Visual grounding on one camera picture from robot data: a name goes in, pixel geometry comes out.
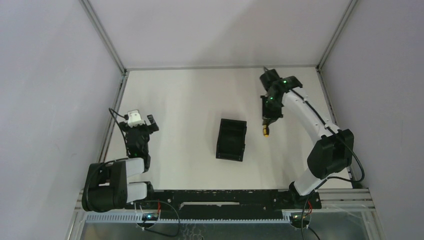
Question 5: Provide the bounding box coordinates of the yellow black screwdriver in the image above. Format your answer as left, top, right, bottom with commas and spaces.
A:
262, 119, 272, 137

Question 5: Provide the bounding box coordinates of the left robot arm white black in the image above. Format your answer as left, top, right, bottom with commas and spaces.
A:
81, 111, 159, 213

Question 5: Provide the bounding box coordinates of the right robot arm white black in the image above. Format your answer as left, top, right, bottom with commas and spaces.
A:
259, 67, 354, 208

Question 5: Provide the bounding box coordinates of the black plastic bin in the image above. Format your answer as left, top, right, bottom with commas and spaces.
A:
215, 118, 247, 162

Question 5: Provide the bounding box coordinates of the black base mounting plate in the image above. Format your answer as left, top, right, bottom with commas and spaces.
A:
125, 188, 322, 221

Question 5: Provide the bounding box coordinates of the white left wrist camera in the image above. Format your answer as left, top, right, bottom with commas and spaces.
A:
127, 109, 146, 128

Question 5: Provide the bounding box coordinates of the aluminium frame rail left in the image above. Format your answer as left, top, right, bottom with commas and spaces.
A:
97, 72, 129, 163

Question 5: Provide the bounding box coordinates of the aluminium frame rail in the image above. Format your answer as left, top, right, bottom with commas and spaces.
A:
315, 66, 338, 124
126, 64, 318, 72
97, 72, 129, 163

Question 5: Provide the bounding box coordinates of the aluminium frame rail back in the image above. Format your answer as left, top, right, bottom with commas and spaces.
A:
126, 64, 318, 72

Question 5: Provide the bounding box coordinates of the aluminium frame rail right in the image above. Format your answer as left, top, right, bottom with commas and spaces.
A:
315, 66, 338, 124

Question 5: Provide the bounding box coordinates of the black cable left base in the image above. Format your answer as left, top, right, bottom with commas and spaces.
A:
133, 200, 182, 239

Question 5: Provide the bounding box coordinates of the black cable base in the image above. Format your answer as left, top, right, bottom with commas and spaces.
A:
133, 200, 182, 239
290, 197, 322, 240

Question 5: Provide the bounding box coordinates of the white cable duct strip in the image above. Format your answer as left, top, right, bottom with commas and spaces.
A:
85, 211, 292, 224

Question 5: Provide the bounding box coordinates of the black cable right base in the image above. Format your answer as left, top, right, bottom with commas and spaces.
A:
290, 197, 322, 240

